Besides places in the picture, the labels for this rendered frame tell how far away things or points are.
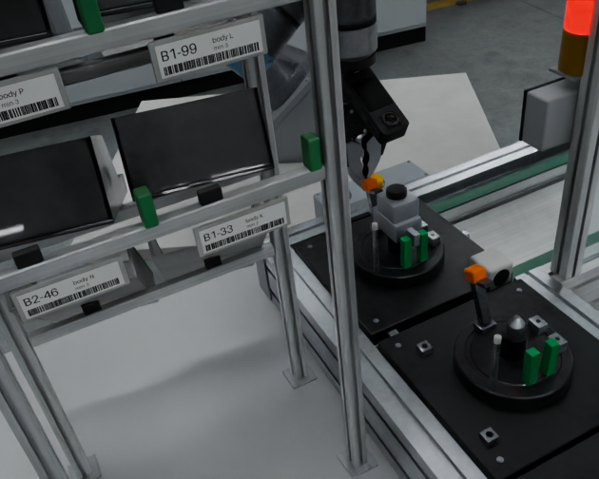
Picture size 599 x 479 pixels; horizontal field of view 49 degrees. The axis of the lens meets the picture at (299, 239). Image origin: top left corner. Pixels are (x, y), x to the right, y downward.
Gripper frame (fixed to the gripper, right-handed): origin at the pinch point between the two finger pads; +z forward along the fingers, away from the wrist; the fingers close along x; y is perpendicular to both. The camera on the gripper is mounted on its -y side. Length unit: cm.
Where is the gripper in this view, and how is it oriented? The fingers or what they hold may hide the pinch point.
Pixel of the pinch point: (364, 181)
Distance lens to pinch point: 103.5
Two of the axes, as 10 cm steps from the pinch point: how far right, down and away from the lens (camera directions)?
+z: 1.0, 8.0, 6.0
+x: -8.9, 3.4, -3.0
